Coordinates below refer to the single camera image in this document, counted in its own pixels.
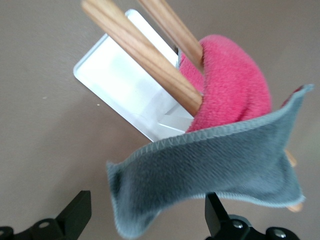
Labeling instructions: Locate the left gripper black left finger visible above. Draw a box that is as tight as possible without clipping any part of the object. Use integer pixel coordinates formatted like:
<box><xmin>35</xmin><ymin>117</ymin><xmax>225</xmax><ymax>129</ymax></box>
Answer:
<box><xmin>0</xmin><ymin>190</ymin><xmax>92</xmax><ymax>240</ymax></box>

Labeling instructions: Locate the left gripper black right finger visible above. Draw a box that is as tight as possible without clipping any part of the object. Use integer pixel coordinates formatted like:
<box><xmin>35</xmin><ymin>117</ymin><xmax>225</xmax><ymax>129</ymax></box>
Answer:
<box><xmin>204</xmin><ymin>191</ymin><xmax>301</xmax><ymax>240</ymax></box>

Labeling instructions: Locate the grey and pink towel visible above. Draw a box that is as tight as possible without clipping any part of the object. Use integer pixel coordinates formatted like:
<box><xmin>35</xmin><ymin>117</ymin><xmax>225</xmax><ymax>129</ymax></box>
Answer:
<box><xmin>105</xmin><ymin>34</ymin><xmax>315</xmax><ymax>240</ymax></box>

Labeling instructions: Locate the white rack with wooden rods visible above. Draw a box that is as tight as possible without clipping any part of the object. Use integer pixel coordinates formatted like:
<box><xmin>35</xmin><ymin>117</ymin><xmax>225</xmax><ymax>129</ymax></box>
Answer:
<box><xmin>72</xmin><ymin>0</ymin><xmax>305</xmax><ymax>213</ymax></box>

